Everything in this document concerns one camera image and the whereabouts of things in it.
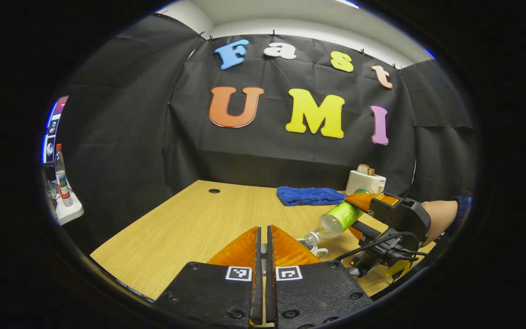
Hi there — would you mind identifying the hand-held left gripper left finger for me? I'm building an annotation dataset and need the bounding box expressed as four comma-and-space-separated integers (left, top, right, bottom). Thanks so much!
153, 226, 264, 329

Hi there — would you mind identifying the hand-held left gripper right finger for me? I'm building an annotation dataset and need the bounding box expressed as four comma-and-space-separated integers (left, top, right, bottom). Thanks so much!
266, 225, 375, 329

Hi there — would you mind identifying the green label water bottle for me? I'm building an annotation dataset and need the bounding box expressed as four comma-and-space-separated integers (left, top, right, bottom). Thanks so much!
304, 188, 371, 247

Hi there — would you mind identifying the red cap plastic bottle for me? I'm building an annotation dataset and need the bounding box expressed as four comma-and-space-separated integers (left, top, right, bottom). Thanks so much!
54, 143, 74, 207

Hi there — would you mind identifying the white toaster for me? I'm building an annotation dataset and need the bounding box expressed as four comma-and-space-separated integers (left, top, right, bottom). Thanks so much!
345, 170, 387, 197

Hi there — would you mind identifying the blue folded towel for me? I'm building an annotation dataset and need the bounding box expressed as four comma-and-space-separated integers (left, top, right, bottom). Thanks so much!
277, 186, 347, 207

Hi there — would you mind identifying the black backdrop cloth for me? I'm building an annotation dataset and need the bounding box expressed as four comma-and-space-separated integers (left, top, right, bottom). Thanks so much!
58, 16, 478, 254

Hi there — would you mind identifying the white side stand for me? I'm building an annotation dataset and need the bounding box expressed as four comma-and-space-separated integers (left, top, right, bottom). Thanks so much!
54, 191, 85, 226

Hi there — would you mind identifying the bright display screen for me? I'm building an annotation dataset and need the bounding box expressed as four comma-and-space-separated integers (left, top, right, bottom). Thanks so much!
41, 96, 70, 164

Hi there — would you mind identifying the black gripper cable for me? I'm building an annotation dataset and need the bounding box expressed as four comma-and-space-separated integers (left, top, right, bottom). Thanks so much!
335, 231, 429, 263

